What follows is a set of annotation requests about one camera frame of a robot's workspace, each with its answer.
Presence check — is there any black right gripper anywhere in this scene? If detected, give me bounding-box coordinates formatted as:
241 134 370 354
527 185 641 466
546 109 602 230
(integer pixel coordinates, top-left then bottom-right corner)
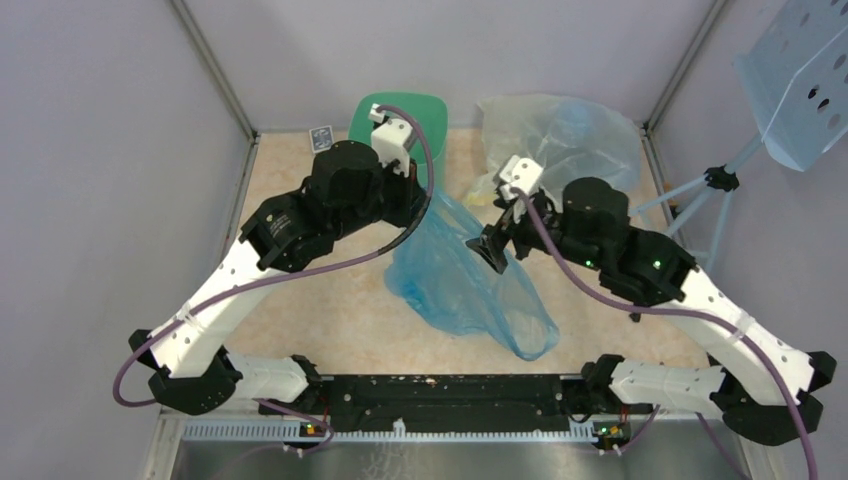
466 188 605 274

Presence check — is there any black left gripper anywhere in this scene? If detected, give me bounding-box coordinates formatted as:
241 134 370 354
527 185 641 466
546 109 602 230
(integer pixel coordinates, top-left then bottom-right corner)
333 151 431 240

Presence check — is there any blue plastic trash bag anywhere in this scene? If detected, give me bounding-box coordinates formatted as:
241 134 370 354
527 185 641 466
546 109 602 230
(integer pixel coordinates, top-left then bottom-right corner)
384 188 560 361

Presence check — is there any clear yellow-edged plastic bag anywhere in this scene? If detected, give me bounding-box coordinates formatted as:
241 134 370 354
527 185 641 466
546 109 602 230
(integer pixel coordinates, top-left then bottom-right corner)
463 94 642 207

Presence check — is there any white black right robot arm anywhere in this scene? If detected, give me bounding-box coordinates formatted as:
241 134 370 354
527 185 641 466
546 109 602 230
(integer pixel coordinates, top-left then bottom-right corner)
467 177 837 446

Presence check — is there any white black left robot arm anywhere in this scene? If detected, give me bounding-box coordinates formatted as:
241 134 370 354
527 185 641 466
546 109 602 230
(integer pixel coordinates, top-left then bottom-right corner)
129 138 432 415

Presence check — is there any green plastic trash bin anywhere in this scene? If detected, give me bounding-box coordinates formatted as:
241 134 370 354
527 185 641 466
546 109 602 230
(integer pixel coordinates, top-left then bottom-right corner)
348 91 448 189

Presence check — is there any blue playing card box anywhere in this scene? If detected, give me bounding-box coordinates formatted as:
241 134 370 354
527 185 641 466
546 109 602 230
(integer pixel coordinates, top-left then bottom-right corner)
308 125 335 154

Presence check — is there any light blue tripod stand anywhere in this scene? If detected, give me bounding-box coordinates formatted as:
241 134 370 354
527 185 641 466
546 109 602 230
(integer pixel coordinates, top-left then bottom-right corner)
629 133 763 271

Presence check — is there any perforated light blue panel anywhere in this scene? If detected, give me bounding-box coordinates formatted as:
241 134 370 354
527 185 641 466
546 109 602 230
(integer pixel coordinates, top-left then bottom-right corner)
734 0 847 172

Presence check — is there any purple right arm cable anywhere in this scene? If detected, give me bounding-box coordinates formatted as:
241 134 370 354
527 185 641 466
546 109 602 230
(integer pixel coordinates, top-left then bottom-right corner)
510 188 820 480

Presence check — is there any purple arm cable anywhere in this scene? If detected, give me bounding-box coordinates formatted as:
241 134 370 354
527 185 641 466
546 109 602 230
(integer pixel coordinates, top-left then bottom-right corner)
111 103 436 458
510 188 820 480

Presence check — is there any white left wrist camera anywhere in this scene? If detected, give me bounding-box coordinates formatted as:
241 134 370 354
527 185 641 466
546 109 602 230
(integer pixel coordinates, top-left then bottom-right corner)
368 103 419 177

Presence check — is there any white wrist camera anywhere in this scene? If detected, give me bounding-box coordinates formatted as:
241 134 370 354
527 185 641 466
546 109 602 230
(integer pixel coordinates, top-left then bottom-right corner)
368 103 419 177
494 155 544 202

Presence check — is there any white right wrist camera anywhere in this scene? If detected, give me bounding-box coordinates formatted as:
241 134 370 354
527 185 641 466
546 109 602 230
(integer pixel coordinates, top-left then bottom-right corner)
494 155 544 202

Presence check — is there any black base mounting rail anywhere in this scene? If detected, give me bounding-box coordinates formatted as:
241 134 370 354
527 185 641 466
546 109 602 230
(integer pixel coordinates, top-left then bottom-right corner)
288 374 652 433

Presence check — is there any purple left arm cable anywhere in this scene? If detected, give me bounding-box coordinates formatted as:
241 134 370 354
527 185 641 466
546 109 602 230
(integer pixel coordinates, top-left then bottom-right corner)
111 103 436 458

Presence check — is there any white cable duct strip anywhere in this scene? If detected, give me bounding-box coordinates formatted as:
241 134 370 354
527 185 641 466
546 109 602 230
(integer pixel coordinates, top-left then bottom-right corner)
181 419 597 443

